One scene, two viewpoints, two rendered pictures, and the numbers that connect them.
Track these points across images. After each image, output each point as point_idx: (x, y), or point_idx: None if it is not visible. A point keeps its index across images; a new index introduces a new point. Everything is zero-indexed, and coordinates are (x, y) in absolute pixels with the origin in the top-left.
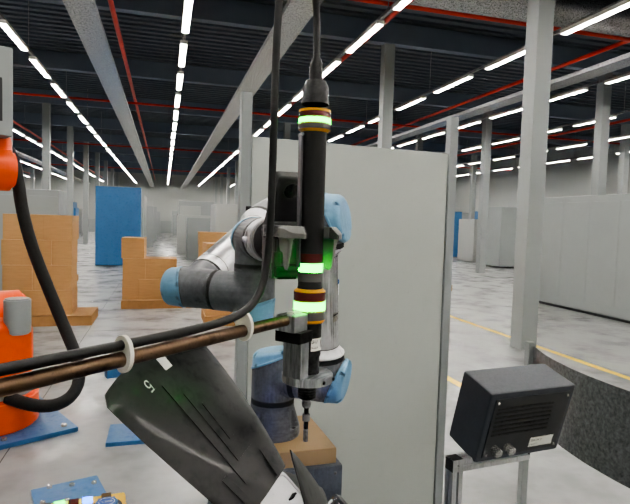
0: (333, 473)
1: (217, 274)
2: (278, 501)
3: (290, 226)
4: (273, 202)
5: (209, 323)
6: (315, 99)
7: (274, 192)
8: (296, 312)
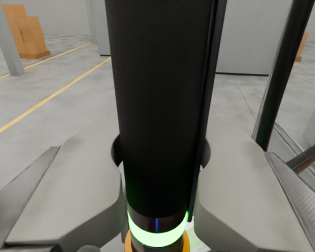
0: None
1: None
2: None
3: (229, 122)
4: (283, 44)
5: (296, 156)
6: None
7: (289, 21)
8: (191, 229)
